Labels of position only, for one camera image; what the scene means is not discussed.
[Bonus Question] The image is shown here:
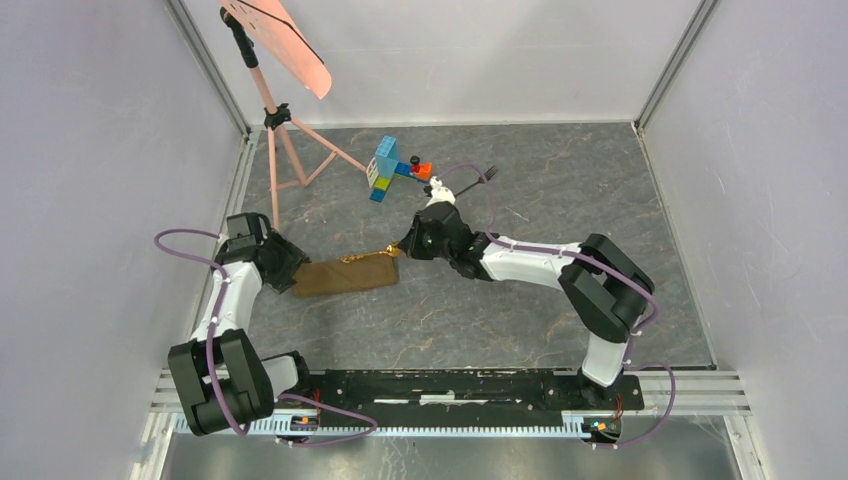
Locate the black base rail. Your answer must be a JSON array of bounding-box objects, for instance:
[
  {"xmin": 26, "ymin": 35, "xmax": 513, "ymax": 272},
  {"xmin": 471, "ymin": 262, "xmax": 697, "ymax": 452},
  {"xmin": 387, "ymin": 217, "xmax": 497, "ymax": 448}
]
[{"xmin": 265, "ymin": 369, "xmax": 645, "ymax": 428}]

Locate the purple cable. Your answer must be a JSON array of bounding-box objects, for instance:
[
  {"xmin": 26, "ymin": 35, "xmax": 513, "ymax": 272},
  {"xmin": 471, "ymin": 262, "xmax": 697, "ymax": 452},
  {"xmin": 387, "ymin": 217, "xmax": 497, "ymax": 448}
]
[
  {"xmin": 437, "ymin": 162, "xmax": 678, "ymax": 450},
  {"xmin": 153, "ymin": 228, "xmax": 379, "ymax": 449}
]

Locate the white slotted cable duct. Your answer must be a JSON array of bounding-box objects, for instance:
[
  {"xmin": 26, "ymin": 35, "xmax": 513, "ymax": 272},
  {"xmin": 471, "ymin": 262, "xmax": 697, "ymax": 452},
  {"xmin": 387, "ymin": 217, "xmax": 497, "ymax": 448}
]
[{"xmin": 173, "ymin": 410, "xmax": 624, "ymax": 440}]

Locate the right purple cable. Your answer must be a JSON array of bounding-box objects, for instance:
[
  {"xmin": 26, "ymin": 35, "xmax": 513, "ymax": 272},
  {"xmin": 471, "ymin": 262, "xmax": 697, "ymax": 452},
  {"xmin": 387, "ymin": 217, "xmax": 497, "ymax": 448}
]
[{"xmin": 437, "ymin": 162, "xmax": 678, "ymax": 450}]

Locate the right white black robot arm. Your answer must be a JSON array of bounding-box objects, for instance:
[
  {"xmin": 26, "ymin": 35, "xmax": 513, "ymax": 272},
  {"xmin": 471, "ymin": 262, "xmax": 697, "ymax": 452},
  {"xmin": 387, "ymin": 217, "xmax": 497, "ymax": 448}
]
[{"xmin": 398, "ymin": 202, "xmax": 659, "ymax": 408}]

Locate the black fork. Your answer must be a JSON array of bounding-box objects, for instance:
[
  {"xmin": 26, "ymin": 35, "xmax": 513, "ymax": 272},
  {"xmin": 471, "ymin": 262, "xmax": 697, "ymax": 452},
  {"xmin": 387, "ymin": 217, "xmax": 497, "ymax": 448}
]
[{"xmin": 454, "ymin": 166, "xmax": 499, "ymax": 197}]

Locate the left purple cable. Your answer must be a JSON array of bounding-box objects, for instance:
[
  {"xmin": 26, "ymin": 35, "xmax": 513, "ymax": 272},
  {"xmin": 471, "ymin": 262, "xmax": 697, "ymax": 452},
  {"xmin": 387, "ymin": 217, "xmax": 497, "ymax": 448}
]
[{"xmin": 153, "ymin": 228, "xmax": 379, "ymax": 449}]

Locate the gold spoon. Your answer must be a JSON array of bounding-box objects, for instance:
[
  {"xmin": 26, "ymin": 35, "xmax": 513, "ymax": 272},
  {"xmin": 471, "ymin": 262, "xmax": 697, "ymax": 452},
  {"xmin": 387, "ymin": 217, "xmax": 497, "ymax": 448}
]
[{"xmin": 340, "ymin": 243, "xmax": 404, "ymax": 264}]

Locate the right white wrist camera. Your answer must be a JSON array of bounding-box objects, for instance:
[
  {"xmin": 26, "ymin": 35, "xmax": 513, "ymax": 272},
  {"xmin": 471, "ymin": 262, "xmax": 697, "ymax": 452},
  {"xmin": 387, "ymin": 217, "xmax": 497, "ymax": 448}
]
[{"xmin": 424, "ymin": 176, "xmax": 456, "ymax": 207}]

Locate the colourful toy block structure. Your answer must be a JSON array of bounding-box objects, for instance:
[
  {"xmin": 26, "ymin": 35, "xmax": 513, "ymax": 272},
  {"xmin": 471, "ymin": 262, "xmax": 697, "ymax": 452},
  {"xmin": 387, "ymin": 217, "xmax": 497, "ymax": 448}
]
[{"xmin": 366, "ymin": 135, "xmax": 433, "ymax": 203}]

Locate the brown cloth napkin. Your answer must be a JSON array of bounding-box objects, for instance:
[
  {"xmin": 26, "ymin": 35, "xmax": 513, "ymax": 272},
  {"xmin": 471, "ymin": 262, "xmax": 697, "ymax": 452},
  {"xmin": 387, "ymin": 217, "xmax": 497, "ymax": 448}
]
[{"xmin": 291, "ymin": 256, "xmax": 399, "ymax": 298}]

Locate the pink music stand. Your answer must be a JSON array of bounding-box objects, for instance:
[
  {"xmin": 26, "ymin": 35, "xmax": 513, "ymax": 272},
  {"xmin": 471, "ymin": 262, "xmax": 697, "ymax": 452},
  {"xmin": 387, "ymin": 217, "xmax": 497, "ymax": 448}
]
[{"xmin": 220, "ymin": 1, "xmax": 366, "ymax": 229}]

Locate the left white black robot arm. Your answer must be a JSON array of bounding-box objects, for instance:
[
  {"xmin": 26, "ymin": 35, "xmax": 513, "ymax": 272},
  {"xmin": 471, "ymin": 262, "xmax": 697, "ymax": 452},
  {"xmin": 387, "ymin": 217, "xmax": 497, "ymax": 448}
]
[{"xmin": 168, "ymin": 213, "xmax": 314, "ymax": 436}]

